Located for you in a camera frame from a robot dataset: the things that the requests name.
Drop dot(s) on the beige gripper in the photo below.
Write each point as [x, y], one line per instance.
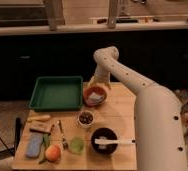
[97, 80]

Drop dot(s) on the white towel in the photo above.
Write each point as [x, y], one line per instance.
[95, 98]

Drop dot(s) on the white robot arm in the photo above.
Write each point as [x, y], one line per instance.
[159, 139]

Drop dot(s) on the red bowl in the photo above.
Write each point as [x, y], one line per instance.
[96, 89]

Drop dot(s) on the white bowl with olives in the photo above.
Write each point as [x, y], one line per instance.
[85, 119]

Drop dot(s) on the green plastic tray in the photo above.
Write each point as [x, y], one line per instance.
[61, 93]

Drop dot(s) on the wooden cutting board table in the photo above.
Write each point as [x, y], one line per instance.
[116, 113]

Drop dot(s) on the white spatula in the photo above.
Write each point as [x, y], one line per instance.
[119, 141]

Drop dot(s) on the green cup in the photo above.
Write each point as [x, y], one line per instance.
[76, 145]

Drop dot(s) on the green pea pod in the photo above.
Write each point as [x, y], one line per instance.
[46, 142]

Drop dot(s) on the orange peach fruit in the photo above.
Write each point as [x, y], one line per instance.
[53, 153]

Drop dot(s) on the blue sponge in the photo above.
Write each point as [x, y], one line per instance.
[34, 145]

